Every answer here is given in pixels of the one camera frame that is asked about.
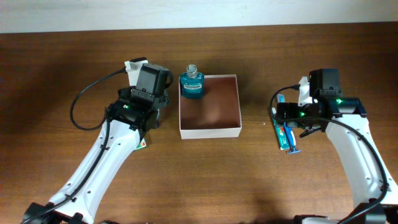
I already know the blue mouthwash bottle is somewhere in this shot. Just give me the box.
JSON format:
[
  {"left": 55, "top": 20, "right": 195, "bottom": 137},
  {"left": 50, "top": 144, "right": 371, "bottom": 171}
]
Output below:
[{"left": 179, "top": 64, "right": 205, "bottom": 99}]

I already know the green soap bar pack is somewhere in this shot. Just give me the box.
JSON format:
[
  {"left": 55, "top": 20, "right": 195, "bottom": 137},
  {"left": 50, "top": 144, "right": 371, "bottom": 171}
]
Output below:
[{"left": 136, "top": 138, "right": 147, "bottom": 150}]

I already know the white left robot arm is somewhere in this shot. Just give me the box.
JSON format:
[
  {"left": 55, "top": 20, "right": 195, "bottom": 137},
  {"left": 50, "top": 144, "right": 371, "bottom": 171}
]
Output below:
[{"left": 22, "top": 62, "right": 174, "bottom": 223}]

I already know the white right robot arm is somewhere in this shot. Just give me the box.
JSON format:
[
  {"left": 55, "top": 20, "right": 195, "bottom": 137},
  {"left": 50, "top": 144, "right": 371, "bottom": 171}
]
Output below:
[{"left": 270, "top": 68, "right": 397, "bottom": 223}]

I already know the blue disposable razor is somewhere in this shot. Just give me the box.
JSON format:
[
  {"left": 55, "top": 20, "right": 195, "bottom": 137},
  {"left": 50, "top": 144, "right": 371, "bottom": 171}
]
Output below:
[{"left": 284, "top": 123, "right": 301, "bottom": 154}]

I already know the blue white toothbrush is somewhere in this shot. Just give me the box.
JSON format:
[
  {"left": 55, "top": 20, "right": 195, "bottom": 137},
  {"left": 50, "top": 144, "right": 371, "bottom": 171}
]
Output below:
[{"left": 277, "top": 94, "right": 297, "bottom": 151}]

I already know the Colgate toothpaste tube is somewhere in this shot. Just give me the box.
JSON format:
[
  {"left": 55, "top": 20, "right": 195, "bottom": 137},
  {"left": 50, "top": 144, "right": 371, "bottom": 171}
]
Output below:
[{"left": 272, "top": 119, "right": 290, "bottom": 150}]

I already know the white cardboard box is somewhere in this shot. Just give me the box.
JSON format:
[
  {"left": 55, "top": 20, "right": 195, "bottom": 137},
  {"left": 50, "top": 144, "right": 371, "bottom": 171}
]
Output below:
[{"left": 178, "top": 74, "right": 243, "bottom": 139}]

